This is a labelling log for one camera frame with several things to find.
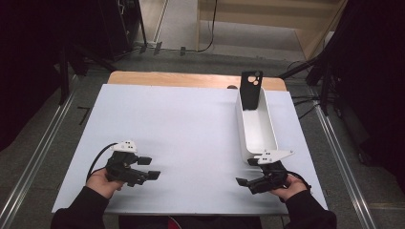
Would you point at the black metal stand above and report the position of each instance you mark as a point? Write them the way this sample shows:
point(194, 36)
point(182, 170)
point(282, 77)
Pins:
point(65, 76)
point(321, 79)

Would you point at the person's right hand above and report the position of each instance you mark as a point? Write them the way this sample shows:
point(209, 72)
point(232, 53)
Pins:
point(293, 187)

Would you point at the white plastic bin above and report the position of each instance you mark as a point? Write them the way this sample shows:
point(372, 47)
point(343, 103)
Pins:
point(259, 133)

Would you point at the metal floor rail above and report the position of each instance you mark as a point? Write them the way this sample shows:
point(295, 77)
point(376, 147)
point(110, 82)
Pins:
point(38, 156)
point(344, 165)

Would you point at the black equipment cabinet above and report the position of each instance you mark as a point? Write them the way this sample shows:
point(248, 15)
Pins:
point(117, 28)

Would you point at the wooden table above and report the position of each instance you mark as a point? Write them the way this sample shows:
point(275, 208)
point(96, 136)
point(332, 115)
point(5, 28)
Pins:
point(178, 79)

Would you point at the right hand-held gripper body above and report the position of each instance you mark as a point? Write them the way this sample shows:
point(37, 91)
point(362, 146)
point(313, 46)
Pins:
point(270, 179)

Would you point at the small dark object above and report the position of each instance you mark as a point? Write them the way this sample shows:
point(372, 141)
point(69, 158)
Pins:
point(232, 87)

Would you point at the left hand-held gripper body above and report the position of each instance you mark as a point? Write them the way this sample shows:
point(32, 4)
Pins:
point(122, 167)

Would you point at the white board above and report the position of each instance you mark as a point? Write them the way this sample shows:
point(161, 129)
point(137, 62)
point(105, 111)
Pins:
point(178, 127)

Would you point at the person's left hand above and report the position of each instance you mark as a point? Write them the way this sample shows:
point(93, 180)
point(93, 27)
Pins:
point(100, 183)

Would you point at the wooden platform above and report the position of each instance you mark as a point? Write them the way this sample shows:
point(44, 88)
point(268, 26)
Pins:
point(254, 19)

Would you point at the black curtain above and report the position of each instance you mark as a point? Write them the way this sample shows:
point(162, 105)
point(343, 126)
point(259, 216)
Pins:
point(25, 63)
point(375, 79)

